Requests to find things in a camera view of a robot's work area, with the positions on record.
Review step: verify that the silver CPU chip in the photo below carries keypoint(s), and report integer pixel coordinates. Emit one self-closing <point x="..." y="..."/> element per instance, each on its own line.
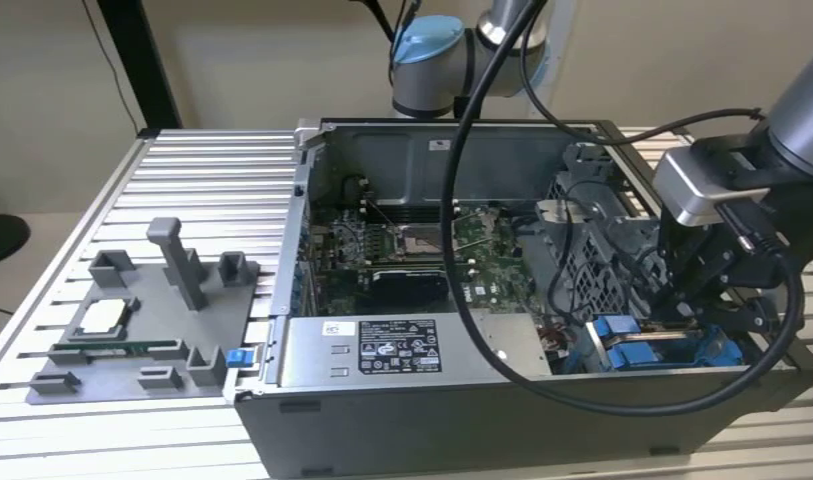
<point x="102" y="317"/>

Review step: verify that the silver power supply unit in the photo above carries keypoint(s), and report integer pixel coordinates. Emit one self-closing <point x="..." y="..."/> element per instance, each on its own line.
<point x="306" y="350"/>

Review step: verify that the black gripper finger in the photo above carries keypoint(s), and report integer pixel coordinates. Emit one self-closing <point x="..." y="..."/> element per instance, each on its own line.
<point x="687" y="265"/>
<point x="756" y="315"/>

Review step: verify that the green motherboard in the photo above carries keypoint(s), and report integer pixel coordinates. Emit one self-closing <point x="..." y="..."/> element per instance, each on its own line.
<point x="493" y="250"/>

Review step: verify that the grey parts rack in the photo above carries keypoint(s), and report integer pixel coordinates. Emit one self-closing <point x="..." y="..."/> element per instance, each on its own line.
<point x="153" y="320"/>

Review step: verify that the black RAM slot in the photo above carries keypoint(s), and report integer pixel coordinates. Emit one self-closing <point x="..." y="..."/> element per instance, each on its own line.
<point x="420" y="216"/>
<point x="420" y="205"/>

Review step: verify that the thin metal locking lever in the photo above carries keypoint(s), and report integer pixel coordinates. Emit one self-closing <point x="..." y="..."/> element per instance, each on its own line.
<point x="390" y="216"/>
<point x="478" y="243"/>

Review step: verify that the CPU socket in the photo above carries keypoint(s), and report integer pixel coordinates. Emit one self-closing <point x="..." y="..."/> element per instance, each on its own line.
<point x="416" y="242"/>

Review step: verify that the grey metal disk bay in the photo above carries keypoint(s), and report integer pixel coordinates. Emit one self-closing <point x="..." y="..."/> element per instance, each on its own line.
<point x="600" y="235"/>

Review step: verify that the blue case latch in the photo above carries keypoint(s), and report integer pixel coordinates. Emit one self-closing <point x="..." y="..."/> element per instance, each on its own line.
<point x="240" y="358"/>

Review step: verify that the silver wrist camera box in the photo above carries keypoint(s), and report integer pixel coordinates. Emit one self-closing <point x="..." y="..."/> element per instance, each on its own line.
<point x="693" y="190"/>

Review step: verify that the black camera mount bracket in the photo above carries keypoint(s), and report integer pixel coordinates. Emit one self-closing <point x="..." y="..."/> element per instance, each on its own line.
<point x="747" y="160"/>

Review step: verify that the black round stand base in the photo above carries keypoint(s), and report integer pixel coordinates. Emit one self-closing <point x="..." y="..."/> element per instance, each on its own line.
<point x="2" y="240"/>

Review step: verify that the black graphics card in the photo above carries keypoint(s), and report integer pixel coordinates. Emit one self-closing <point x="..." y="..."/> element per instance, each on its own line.
<point x="409" y="287"/>

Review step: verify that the black upright frame post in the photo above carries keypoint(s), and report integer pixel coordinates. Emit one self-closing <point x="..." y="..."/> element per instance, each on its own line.
<point x="141" y="65"/>

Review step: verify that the dark grey PC case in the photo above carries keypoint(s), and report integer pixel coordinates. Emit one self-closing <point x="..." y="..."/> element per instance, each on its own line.
<point x="446" y="430"/>

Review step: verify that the blue disk carrier with disk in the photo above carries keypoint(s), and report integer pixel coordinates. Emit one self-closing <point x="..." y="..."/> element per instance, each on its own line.
<point x="723" y="350"/>

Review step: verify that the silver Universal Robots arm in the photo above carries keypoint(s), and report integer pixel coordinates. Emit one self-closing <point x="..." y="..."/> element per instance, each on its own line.
<point x="807" y="115"/>

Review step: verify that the green RAM stick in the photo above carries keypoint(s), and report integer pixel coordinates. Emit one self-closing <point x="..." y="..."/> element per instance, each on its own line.
<point x="133" y="347"/>

